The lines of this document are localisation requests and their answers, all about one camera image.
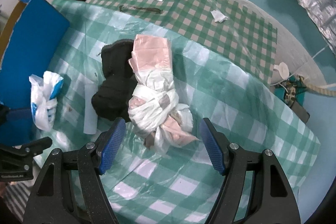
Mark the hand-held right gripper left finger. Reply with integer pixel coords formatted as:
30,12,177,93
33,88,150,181
24,118,126,224

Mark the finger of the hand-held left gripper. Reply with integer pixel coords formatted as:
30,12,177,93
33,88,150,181
0,136,53,159
0,105,30,126

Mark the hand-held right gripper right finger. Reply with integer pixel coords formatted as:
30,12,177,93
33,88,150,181
199,118,301,224

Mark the white and blue plastic bag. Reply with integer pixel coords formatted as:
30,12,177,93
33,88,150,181
28,70,64,132

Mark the black sock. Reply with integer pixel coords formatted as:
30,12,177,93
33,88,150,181
91,39,137,123

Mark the blue-rimmed cardboard box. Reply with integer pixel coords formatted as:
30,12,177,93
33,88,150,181
0,0,71,146

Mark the pink and white plastic bag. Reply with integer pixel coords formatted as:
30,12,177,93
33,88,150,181
127,34,201,155

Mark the grey and white striped clothing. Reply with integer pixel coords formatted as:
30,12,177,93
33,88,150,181
0,182,34,223

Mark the light green checked plastic cloth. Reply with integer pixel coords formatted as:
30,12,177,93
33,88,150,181
34,0,321,224

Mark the white round fitting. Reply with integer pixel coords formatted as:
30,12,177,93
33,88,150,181
274,62,290,80

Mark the crumpled white tissue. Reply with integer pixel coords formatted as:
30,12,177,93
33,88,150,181
211,10,228,23

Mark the dark green checked tablecloth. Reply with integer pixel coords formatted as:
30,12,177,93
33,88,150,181
85,0,278,85

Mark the teal box with wires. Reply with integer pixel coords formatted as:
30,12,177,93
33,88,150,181
276,76,306,109

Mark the thick beige rope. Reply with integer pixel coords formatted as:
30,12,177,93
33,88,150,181
304,77,336,97

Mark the dark thin strap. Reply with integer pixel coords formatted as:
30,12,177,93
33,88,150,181
119,5,163,14

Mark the thin white string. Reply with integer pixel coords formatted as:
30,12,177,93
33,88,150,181
287,43,332,79

